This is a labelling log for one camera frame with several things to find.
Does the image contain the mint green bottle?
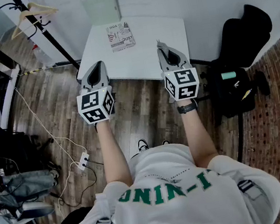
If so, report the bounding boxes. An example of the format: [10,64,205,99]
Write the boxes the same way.
[220,71,237,81]

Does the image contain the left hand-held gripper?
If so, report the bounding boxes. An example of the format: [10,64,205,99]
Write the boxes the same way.
[70,59,119,127]

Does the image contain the person's right forearm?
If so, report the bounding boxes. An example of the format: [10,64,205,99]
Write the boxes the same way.
[176,96,221,173]

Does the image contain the black wristwatch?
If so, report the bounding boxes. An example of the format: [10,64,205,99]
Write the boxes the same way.
[176,101,199,115]

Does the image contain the black coat rack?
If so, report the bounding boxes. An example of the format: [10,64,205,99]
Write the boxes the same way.
[0,0,82,83]

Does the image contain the wooden clothes hanger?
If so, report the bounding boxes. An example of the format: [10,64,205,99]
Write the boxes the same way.
[7,7,47,41]
[23,0,60,21]

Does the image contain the yellow black striped bar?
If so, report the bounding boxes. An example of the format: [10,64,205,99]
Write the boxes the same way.
[19,67,44,78]

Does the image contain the printed magazine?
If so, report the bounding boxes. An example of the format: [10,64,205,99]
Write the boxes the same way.
[105,20,137,54]

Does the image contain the person's left shoe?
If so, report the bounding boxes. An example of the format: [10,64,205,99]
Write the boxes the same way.
[127,137,151,161]

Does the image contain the black office chair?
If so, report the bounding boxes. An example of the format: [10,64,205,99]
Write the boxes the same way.
[181,0,280,169]

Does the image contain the grey knitted sock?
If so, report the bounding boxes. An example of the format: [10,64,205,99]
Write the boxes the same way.
[156,37,174,56]

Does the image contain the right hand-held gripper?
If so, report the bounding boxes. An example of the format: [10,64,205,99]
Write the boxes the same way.
[156,41,203,105]

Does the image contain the person's left forearm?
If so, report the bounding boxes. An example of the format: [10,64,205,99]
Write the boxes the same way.
[94,116,135,191]

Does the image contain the white cable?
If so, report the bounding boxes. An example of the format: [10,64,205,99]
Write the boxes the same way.
[13,76,97,224]

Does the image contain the pale green box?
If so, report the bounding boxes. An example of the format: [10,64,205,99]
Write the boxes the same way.
[80,0,123,29]

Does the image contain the white power strip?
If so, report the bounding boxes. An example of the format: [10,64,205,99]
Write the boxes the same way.
[73,151,92,172]

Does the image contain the white t-shirt green lettering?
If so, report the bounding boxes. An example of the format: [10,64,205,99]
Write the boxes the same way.
[57,126,280,224]

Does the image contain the black cable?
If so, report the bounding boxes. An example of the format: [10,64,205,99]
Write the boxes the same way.
[52,154,111,211]

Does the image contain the black swivel chair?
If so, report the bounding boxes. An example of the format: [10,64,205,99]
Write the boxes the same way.
[0,109,61,183]

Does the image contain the black backpack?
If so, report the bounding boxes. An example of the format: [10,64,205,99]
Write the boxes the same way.
[205,59,258,121]

